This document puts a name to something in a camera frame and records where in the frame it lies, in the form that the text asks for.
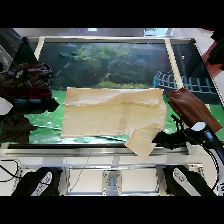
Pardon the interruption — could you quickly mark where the brown garment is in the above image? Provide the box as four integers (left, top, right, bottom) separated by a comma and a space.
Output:
166, 87, 223, 134

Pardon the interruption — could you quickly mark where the black garment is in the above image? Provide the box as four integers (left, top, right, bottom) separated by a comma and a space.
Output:
0, 114, 38, 145

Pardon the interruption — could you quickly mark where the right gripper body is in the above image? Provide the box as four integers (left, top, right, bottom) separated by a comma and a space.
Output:
152, 130, 188, 150

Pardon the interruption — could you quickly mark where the black cable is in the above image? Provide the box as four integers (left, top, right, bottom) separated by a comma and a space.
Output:
0, 159, 22, 183
201, 145, 222, 192

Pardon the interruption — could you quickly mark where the cream shirt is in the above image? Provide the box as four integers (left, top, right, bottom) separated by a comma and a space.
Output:
60, 86, 169, 158

